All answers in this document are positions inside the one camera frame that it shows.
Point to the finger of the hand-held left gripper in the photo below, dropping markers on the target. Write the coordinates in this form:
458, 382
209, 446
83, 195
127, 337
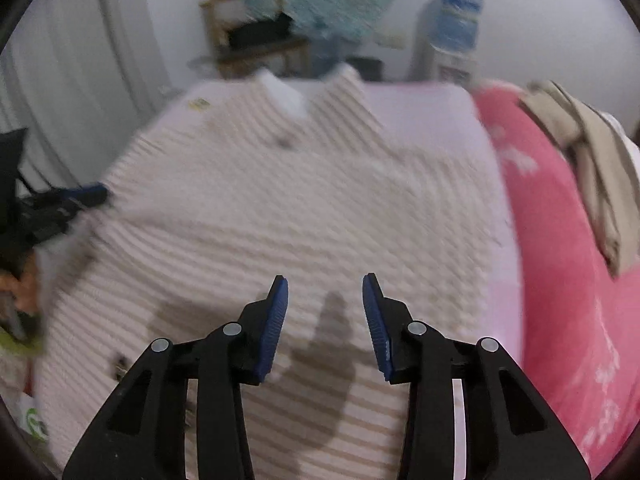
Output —
85, 195

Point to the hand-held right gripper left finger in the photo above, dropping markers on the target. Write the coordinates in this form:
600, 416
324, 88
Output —
272, 330

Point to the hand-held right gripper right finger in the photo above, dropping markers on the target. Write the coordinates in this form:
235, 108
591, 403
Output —
377, 330

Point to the beige white checked knit cardigan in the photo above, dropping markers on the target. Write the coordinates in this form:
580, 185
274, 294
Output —
250, 210

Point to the beige clothes pile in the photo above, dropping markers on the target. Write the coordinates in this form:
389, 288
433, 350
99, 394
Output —
595, 160

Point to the person's left hand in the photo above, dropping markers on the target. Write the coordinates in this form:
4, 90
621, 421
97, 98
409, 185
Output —
22, 292

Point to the white curtain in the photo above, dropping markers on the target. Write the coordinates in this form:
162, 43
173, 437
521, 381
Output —
75, 60

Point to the pink floral blanket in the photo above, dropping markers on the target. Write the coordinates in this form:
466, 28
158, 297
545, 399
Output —
560, 285

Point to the green white cloth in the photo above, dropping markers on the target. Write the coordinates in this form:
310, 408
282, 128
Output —
35, 417

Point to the wooden chair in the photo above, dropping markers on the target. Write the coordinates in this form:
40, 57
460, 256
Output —
250, 55

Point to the lilac plastic folding board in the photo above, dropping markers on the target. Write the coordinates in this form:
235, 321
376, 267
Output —
425, 110

